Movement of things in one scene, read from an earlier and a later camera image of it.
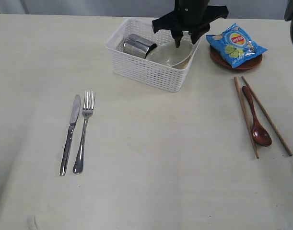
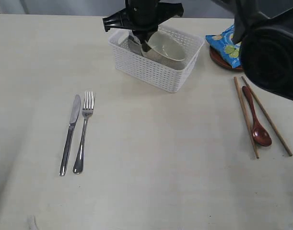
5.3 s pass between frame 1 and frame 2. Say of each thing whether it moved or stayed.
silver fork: stayed
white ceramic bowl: moved
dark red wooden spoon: stayed
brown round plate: stayed
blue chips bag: stayed
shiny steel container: moved
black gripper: moved
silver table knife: stayed
